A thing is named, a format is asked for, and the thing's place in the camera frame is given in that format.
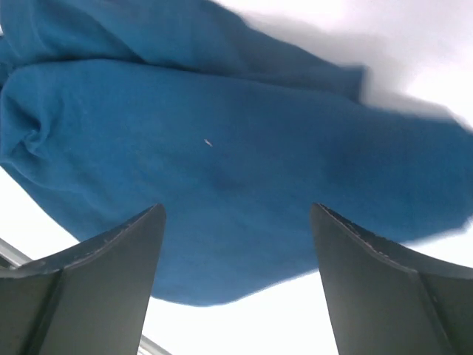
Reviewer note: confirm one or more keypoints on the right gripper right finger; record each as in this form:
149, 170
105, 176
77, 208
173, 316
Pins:
385, 298

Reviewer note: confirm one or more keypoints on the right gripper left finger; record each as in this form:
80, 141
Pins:
85, 284

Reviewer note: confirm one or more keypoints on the blue t-shirt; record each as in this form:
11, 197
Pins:
109, 107

